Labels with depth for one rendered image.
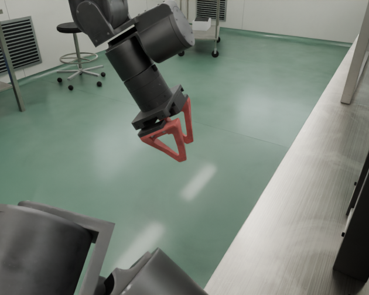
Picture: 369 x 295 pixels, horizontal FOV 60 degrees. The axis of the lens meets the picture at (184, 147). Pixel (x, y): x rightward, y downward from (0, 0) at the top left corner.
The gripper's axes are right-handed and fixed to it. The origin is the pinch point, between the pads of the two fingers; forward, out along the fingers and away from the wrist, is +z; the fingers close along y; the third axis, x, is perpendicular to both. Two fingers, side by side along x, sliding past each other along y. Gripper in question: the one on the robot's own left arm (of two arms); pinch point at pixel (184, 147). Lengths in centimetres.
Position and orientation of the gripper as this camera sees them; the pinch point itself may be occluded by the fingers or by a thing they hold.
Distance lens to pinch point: 54.9
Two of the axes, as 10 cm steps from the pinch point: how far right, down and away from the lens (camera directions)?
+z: 4.8, 7.9, 3.8
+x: -8.5, 3.2, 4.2
